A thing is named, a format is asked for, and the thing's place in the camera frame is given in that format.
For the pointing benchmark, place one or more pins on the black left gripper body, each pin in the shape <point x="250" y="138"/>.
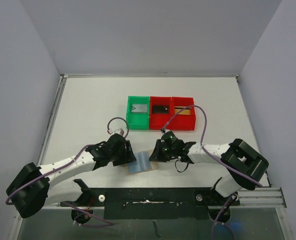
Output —
<point x="127" y="153"/>

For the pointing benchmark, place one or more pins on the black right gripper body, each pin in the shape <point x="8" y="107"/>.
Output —
<point x="157" y="151"/>

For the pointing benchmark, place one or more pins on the beige leather card holder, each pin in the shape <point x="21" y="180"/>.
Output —
<point x="142" y="163"/>

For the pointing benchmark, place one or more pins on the gold card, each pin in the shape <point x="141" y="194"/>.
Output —
<point x="181" y="110"/>

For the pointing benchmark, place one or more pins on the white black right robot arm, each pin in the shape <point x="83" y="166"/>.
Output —
<point x="245" y="166"/>

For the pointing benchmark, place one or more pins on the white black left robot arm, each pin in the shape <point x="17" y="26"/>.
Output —
<point x="30" y="189"/>

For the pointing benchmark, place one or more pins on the black card in red bin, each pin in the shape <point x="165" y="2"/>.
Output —
<point x="160" y="109"/>

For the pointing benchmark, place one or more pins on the silver card in green bin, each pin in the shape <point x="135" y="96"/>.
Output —
<point x="139" y="108"/>

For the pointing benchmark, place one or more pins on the red right plastic bin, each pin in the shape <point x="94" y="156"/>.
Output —
<point x="186" y="119"/>

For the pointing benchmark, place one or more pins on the red plastic bin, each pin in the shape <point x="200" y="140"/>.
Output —
<point x="186" y="119"/>
<point x="157" y="121"/>

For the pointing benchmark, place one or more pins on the green plastic bin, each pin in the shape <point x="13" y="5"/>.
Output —
<point x="137" y="121"/>

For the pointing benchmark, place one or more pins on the red middle plastic bin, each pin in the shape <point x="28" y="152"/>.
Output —
<point x="157" y="121"/>

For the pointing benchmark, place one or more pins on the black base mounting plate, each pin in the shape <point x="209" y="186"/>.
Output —
<point x="152" y="203"/>

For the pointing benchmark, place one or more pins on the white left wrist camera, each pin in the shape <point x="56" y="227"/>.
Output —
<point x="119" y="131"/>

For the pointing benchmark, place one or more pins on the aluminium frame rail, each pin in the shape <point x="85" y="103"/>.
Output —
<point x="264" y="197"/>

